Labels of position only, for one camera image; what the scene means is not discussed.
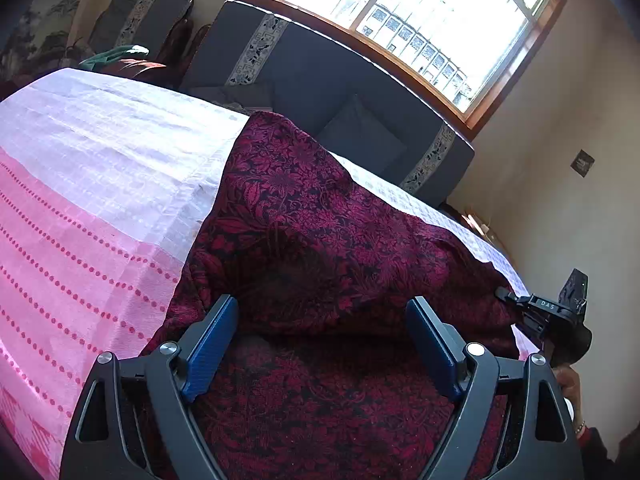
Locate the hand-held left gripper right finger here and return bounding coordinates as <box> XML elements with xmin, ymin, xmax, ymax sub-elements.
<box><xmin>405</xmin><ymin>296</ymin><xmax>586</xmax><ymax>480</ymax></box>

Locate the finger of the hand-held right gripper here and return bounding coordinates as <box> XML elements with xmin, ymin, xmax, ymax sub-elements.
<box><xmin>512</xmin><ymin>310</ymin><xmax>551</xmax><ymax>341</ymax></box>
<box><xmin>495</xmin><ymin>287</ymin><xmax>558</xmax><ymax>313</ymax></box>

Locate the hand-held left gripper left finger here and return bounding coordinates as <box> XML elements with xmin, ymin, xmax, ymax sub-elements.
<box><xmin>59</xmin><ymin>294</ymin><xmax>240</xmax><ymax>480</ymax></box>

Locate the dark red floral garment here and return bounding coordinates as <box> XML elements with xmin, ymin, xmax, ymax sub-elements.
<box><xmin>135</xmin><ymin>110</ymin><xmax>531</xmax><ymax>480</ymax></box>

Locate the person's right forearm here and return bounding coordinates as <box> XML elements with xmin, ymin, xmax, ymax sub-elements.
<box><xmin>575</xmin><ymin>425</ymin><xmax>618</xmax><ymax>463</ymax></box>

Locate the person's right hand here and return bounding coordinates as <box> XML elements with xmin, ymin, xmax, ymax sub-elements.
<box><xmin>554</xmin><ymin>366</ymin><xmax>585</xmax><ymax>428</ymax></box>

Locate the wooden furniture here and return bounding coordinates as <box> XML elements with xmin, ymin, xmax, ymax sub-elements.
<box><xmin>440</xmin><ymin>202</ymin><xmax>511</xmax><ymax>256</ymax></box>

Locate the pink and white woven blanket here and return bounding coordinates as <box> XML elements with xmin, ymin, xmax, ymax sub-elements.
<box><xmin>0</xmin><ymin>66</ymin><xmax>541</xmax><ymax>480</ymax></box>

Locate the dark grey square pillow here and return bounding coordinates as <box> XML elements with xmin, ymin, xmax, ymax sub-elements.
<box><xmin>317</xmin><ymin>94</ymin><xmax>408</xmax><ymax>173</ymax></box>

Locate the grey patterned cushion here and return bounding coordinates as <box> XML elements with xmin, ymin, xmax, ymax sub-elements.
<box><xmin>190</xmin><ymin>82</ymin><xmax>275</xmax><ymax>113</ymax></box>

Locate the red cushion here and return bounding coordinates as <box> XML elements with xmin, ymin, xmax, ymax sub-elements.
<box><xmin>117</xmin><ymin>59</ymin><xmax>168</xmax><ymax>80</ymax></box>

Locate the dark grey sofa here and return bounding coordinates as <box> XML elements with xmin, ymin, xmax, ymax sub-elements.
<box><xmin>180</xmin><ymin>0</ymin><xmax>476</xmax><ymax>208</ymax></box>

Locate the green cloth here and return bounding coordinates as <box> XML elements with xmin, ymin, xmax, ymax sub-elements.
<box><xmin>80</xmin><ymin>45</ymin><xmax>151</xmax><ymax>72</ymax></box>

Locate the wooden framed window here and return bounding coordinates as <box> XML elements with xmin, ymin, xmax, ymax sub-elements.
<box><xmin>179</xmin><ymin>0</ymin><xmax>568</xmax><ymax>141</ymax></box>

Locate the dark grey armchair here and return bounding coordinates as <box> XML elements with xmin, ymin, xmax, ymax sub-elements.
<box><xmin>87</xmin><ymin>0</ymin><xmax>195</xmax><ymax>68</ymax></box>

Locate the dark wall switch plate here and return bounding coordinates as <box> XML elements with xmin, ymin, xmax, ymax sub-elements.
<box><xmin>570</xmin><ymin>149</ymin><xmax>596</xmax><ymax>178</ymax></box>

